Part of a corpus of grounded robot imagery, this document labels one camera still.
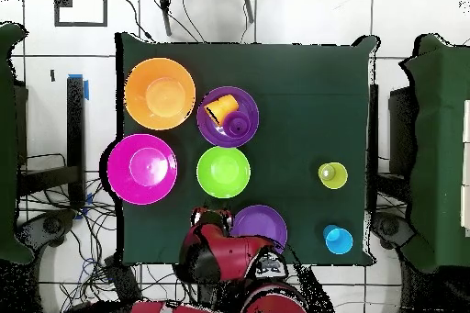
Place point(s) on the purple bowl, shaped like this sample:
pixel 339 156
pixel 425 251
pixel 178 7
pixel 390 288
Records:
pixel 246 103
pixel 262 221

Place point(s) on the purple cup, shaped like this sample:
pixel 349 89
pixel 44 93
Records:
pixel 238 125

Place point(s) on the orange cup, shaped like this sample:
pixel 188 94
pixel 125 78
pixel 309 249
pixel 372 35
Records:
pixel 229 103
pixel 216 111

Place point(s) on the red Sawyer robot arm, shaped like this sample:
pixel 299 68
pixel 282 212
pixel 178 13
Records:
pixel 235 254

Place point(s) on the green bowl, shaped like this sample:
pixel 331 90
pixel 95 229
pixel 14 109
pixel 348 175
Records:
pixel 223 172

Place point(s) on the pink bowl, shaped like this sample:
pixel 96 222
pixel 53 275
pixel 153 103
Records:
pixel 142 169

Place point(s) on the black power adapter box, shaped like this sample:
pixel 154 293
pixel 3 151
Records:
pixel 123 281

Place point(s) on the orange bowl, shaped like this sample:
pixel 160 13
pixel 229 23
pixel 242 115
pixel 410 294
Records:
pixel 159 93

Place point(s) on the yellow cup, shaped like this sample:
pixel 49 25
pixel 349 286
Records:
pixel 333 175

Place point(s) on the blue cup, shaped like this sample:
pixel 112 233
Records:
pixel 338 240

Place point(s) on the dark green table cloth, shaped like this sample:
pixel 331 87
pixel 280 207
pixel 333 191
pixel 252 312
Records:
pixel 312 107

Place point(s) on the blue tape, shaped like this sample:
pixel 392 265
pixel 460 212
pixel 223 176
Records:
pixel 86 89

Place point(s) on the green cloth covered table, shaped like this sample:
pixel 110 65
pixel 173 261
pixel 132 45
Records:
pixel 7 144
pixel 440 144

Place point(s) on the black table frame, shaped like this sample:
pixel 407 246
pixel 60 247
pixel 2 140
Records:
pixel 75 136

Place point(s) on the black square floor frame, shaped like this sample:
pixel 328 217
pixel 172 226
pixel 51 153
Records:
pixel 104 4

